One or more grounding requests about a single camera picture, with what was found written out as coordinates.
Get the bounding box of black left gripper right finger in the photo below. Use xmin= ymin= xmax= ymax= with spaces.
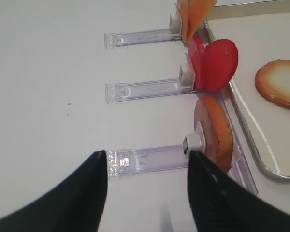
xmin=187 ymin=151 xmax=290 ymax=232

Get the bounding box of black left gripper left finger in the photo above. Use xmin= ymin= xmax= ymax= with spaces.
xmin=0 ymin=151 xmax=108 ymax=232

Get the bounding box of white pusher block bread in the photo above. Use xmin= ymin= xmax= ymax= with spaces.
xmin=182 ymin=121 xmax=206 ymax=157

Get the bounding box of standing bread slice left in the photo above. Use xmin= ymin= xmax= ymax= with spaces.
xmin=194 ymin=96 xmax=234 ymax=173

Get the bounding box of white pusher block tomato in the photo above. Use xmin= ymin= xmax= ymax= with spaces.
xmin=178 ymin=53 xmax=196 ymax=89

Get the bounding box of bread slice on tray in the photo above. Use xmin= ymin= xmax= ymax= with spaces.
xmin=255 ymin=59 xmax=290 ymax=109

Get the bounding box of red tomato slice front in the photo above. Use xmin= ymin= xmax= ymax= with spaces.
xmin=203 ymin=39 xmax=238 ymax=92

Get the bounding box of red tomato slice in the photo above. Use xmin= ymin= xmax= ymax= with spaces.
xmin=203 ymin=39 xmax=238 ymax=92
xmin=188 ymin=34 xmax=205 ymax=90

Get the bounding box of red tomato slice back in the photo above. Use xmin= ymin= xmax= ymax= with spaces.
xmin=188 ymin=34 xmax=205 ymax=90

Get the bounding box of white pusher block cheese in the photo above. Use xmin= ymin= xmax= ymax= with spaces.
xmin=169 ymin=4 xmax=182 ymax=35

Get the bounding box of orange cheese slice front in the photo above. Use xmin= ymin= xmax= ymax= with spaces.
xmin=186 ymin=0 xmax=217 ymax=43

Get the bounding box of orange cheese slice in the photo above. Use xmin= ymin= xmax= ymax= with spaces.
xmin=186 ymin=0 xmax=217 ymax=43
xmin=176 ymin=0 xmax=189 ymax=43

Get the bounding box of orange cheese slice back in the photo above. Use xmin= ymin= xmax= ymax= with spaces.
xmin=176 ymin=0 xmax=189 ymax=43

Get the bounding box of clear acrylic rack left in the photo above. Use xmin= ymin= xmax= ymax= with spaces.
xmin=105 ymin=38 xmax=258 ymax=194

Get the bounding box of silver metal tray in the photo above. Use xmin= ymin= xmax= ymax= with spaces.
xmin=205 ymin=0 xmax=290 ymax=182

